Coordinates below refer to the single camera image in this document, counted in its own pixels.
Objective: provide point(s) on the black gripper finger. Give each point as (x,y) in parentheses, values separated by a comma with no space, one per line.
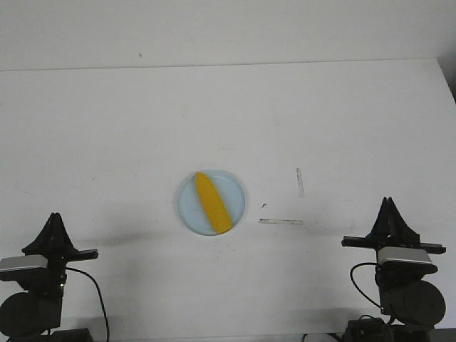
(399,230)
(41,244)
(381,226)
(64,242)

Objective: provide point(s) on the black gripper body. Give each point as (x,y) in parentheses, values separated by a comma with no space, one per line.
(390,282)
(49,277)

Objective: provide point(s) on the yellow corn cob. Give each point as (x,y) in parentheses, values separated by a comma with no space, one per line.
(212,204)

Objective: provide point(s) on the light blue round plate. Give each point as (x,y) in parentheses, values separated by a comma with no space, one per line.
(190,211)

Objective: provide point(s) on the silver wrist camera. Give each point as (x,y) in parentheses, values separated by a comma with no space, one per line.
(21,263)
(415,261)

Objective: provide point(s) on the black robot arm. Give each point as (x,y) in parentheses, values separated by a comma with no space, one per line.
(34,314)
(413,305)

